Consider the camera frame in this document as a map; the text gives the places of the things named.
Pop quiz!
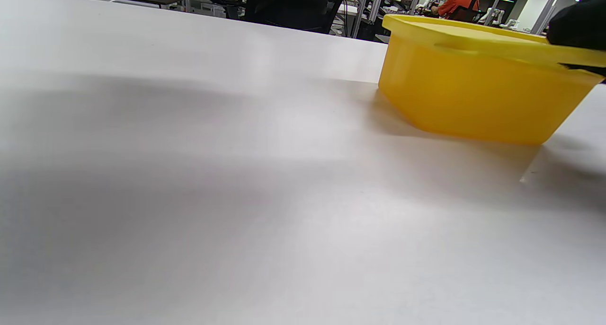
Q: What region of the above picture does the person's left hand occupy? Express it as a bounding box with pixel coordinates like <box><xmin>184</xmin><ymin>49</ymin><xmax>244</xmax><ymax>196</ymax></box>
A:
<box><xmin>547</xmin><ymin>0</ymin><xmax>606</xmax><ymax>84</ymax></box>

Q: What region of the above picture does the yellow plastic food container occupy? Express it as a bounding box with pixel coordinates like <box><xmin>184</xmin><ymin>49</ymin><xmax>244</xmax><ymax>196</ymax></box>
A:
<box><xmin>378</xmin><ymin>31</ymin><xmax>605</xmax><ymax>146</ymax></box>

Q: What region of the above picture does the black mesh office chair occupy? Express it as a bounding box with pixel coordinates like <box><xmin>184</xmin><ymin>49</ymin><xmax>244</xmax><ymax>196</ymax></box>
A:
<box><xmin>244</xmin><ymin>0</ymin><xmax>353</xmax><ymax>35</ymax></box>

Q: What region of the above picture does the aluminium post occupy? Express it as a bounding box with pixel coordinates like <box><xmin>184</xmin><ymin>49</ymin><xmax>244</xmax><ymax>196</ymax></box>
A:
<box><xmin>530</xmin><ymin>0</ymin><xmax>565</xmax><ymax>35</ymax></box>

